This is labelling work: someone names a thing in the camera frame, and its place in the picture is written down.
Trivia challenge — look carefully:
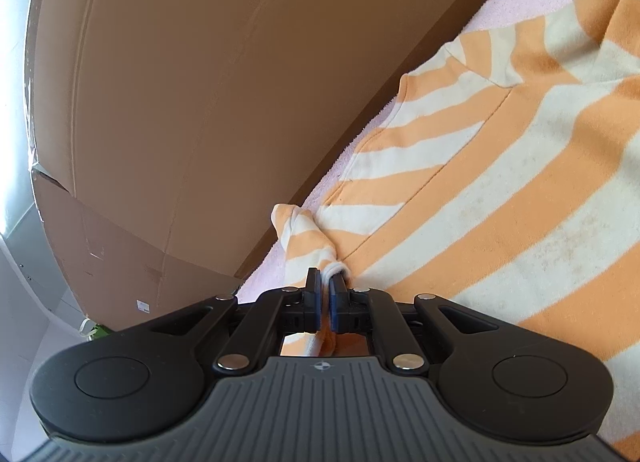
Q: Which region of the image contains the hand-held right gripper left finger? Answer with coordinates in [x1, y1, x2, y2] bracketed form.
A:
[150, 268, 326, 374]

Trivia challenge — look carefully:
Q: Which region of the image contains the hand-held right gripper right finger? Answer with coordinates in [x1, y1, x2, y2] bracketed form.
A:
[327, 274, 501, 375]

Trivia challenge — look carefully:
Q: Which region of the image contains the orange white striped shirt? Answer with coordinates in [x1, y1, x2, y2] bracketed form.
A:
[271, 0, 640, 458]

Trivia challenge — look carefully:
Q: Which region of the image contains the cardboard box with small label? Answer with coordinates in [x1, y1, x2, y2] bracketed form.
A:
[31, 164, 246, 333]

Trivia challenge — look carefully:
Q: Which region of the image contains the small green object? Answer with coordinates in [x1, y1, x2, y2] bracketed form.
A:
[79, 319, 108, 341]

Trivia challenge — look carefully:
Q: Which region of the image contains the large wide cardboard box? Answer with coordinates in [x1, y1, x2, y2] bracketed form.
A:
[30, 0, 538, 288]

